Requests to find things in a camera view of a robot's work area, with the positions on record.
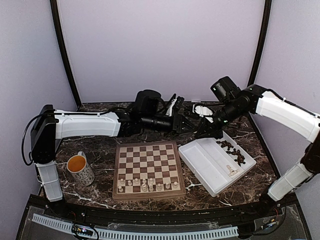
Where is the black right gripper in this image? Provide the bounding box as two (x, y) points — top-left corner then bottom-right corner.
(194, 99), (246, 140)

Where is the white chess knight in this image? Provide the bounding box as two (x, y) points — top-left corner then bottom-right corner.
(165, 182), (171, 189)

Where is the white chess piece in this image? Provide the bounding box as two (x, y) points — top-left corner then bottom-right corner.
(156, 183), (163, 192)
(148, 183), (154, 192)

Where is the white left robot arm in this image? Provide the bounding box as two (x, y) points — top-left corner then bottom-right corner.
(24, 89), (196, 218)

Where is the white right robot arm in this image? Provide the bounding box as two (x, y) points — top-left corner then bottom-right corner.
(192, 76), (320, 217)

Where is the pile of dark chess pieces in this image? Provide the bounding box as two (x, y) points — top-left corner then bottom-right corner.
(216, 140), (246, 166)

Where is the pile of white chess pieces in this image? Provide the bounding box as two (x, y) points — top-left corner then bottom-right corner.
(226, 164), (240, 177)

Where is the wooden chess board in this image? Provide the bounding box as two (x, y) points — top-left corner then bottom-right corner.
(112, 141), (186, 201)

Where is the white divided plastic tray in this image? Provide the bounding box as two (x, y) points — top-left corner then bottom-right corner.
(178, 132), (257, 197)

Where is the patterned mug with orange liquid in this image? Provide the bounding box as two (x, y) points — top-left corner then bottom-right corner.
(66, 151), (95, 186)

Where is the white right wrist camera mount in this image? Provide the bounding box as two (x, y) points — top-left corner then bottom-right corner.
(184, 103), (214, 123)

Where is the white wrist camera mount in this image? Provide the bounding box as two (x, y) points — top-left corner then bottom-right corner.
(165, 93), (185, 117)
(184, 103), (214, 123)

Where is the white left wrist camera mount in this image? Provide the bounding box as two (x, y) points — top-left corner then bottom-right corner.
(165, 93), (185, 117)

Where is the black enclosure frame post right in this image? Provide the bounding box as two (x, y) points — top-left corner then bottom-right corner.
(247, 0), (272, 86)

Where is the black enclosure frame post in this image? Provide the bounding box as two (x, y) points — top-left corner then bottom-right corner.
(247, 0), (272, 86)
(49, 0), (82, 108)

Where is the black front rail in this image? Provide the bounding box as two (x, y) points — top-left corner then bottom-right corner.
(27, 194), (285, 226)

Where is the white slotted cable duct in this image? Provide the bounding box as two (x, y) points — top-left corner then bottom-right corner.
(31, 213), (239, 240)

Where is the black enclosure frame post left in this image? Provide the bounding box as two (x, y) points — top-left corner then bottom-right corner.
(49, 0), (82, 108)

